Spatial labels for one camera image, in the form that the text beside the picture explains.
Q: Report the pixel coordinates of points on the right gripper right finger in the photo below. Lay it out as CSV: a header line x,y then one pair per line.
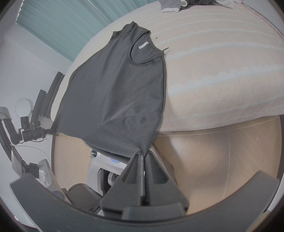
x,y
161,187

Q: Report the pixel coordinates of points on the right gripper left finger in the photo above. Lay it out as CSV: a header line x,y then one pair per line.
x,y
127,187

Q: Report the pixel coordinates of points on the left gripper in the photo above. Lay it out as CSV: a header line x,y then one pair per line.
x,y
40,132

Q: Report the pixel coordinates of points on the black T-shirt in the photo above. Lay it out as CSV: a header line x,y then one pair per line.
x,y
113,93

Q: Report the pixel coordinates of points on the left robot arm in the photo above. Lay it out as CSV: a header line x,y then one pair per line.
x,y
5,132

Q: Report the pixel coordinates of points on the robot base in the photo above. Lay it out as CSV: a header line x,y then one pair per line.
x,y
96,177

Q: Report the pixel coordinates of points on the bed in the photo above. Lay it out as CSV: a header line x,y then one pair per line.
x,y
217,69

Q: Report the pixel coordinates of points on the white trash bin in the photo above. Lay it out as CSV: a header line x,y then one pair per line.
x,y
23,107

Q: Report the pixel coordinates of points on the black chest of drawers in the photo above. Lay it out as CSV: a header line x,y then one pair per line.
x,y
52,88

